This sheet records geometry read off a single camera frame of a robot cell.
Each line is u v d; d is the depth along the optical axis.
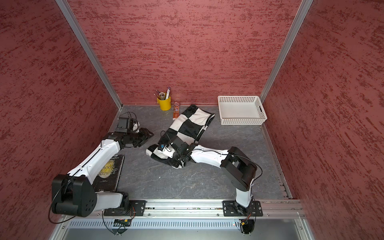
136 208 0.74
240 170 0.47
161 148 0.74
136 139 0.72
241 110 1.18
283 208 0.76
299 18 0.74
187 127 1.03
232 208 0.74
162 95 1.04
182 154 0.66
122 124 0.67
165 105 1.16
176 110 1.17
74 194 0.40
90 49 0.87
